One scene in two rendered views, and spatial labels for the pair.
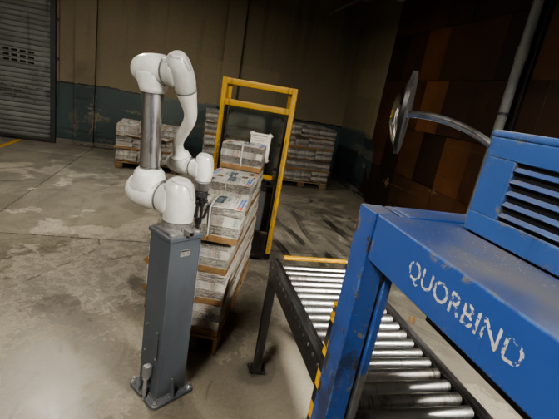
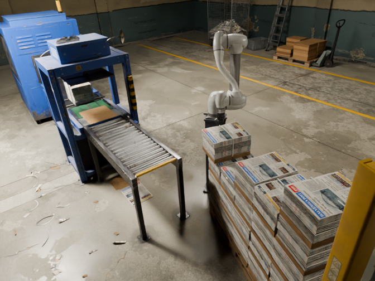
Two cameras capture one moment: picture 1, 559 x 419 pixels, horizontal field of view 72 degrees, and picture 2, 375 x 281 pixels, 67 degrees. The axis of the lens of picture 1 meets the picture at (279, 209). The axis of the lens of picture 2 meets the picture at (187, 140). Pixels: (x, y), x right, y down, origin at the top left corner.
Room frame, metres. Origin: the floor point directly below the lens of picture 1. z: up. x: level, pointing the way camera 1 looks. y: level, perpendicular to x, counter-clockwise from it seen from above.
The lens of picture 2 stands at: (4.39, -0.67, 2.37)
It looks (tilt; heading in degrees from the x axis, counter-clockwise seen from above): 31 degrees down; 162
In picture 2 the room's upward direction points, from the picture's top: 3 degrees counter-clockwise
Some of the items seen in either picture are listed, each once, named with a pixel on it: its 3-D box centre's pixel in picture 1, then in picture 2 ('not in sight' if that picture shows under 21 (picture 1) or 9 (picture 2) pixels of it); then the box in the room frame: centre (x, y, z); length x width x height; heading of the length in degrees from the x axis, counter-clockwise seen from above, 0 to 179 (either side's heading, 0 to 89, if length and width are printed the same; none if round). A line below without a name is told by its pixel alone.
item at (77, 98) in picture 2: not in sight; (78, 91); (0.07, -0.87, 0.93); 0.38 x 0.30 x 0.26; 16
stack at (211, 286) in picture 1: (215, 261); (251, 216); (2.80, 0.43, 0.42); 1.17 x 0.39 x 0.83; 178
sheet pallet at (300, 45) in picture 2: not in sight; (300, 50); (-2.27, 5.09, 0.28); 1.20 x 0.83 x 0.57; 16
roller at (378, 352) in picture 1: (373, 353); (120, 135); (1.41, -0.50, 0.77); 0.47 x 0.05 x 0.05; 106
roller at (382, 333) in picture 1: (360, 335); (124, 140); (1.54, -0.46, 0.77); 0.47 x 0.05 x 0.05; 106
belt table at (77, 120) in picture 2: not in sight; (95, 114); (0.62, -0.72, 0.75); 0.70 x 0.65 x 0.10; 16
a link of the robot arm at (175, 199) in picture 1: (178, 199); (216, 102); (1.86, 0.52, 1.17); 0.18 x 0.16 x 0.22; 70
